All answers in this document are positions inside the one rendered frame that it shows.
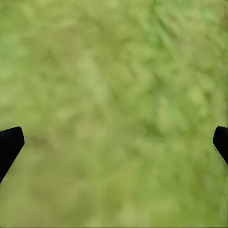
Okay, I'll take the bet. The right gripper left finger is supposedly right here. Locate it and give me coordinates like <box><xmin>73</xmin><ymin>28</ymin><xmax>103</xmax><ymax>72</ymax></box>
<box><xmin>0</xmin><ymin>126</ymin><xmax>25</xmax><ymax>182</ymax></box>

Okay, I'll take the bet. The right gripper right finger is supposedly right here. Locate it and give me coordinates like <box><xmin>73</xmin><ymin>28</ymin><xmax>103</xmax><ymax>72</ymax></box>
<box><xmin>213</xmin><ymin>126</ymin><xmax>228</xmax><ymax>164</ymax></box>

